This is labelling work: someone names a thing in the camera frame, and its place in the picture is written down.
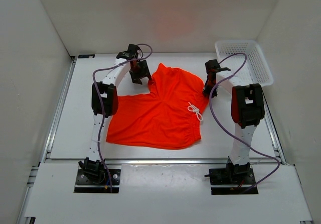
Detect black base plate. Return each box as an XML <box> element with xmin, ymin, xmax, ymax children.
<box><xmin>74</xmin><ymin>168</ymin><xmax>121</xmax><ymax>194</ymax></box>
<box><xmin>204</xmin><ymin>168</ymin><xmax>259</xmax><ymax>195</ymax></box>

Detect orange shorts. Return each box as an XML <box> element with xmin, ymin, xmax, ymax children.
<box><xmin>106</xmin><ymin>64</ymin><xmax>209</xmax><ymax>150</ymax></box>

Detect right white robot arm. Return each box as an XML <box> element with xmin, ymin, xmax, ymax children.
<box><xmin>203</xmin><ymin>59</ymin><xmax>265</xmax><ymax>184</ymax></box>

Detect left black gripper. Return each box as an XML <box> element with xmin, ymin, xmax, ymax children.
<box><xmin>129</xmin><ymin>60</ymin><xmax>151</xmax><ymax>85</ymax></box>

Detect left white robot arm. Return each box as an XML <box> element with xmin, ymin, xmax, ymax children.
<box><xmin>79</xmin><ymin>43</ymin><xmax>153</xmax><ymax>185</ymax></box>

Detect aluminium front rail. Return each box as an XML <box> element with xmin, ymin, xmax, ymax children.
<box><xmin>43</xmin><ymin>158</ymin><xmax>276</xmax><ymax>165</ymax></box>

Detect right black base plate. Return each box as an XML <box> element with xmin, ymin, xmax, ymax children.
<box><xmin>204</xmin><ymin>168</ymin><xmax>259</xmax><ymax>195</ymax></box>

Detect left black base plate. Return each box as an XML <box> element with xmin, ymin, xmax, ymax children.
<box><xmin>74</xmin><ymin>168</ymin><xmax>121</xmax><ymax>194</ymax></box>

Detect black corner label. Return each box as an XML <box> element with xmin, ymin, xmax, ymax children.
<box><xmin>78</xmin><ymin>54</ymin><xmax>95</xmax><ymax>59</ymax></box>

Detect white plastic basket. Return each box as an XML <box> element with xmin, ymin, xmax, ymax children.
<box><xmin>215</xmin><ymin>40</ymin><xmax>274</xmax><ymax>92</ymax></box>

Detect aluminium left rail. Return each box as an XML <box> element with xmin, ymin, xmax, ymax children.
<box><xmin>39</xmin><ymin>56</ymin><xmax>77</xmax><ymax>164</ymax></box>

